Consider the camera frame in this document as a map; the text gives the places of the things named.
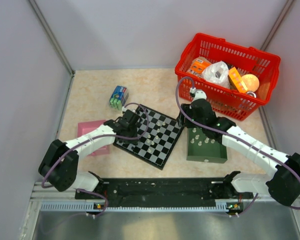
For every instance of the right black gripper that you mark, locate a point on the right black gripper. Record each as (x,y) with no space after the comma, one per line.
(182,121)

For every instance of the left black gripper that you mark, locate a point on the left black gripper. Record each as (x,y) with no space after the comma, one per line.
(135,128)

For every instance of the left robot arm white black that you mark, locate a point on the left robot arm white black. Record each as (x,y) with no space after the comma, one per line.
(59,166)

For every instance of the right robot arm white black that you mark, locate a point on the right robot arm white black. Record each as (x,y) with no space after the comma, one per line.
(281,177)

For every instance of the black white chess board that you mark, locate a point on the black white chess board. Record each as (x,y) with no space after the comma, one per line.
(163,146)

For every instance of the blue green sponge pack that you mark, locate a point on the blue green sponge pack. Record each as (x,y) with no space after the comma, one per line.
(119,97)

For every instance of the green plastic tray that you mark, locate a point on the green plastic tray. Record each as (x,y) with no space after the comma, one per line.
(207,152)

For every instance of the pink plastic tray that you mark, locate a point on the pink plastic tray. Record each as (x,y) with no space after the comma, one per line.
(88,126)

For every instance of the white plastic bag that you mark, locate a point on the white plastic bag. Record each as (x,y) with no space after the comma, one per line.
(218,74)

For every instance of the orange box left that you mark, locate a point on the orange box left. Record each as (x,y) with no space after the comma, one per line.
(198,65)

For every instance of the orange box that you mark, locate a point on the orange box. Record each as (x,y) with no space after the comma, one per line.
(237,81)
(198,65)

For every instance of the orange box right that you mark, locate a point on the orange box right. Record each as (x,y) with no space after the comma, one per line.
(237,81)

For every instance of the red plastic basket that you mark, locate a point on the red plastic basket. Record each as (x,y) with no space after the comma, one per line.
(250,60)

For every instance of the orange ball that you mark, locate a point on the orange ball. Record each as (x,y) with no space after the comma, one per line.
(251,81)

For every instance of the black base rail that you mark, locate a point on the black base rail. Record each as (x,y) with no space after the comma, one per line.
(167,192)

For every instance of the grey cable duct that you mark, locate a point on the grey cable duct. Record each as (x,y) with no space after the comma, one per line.
(82,206)

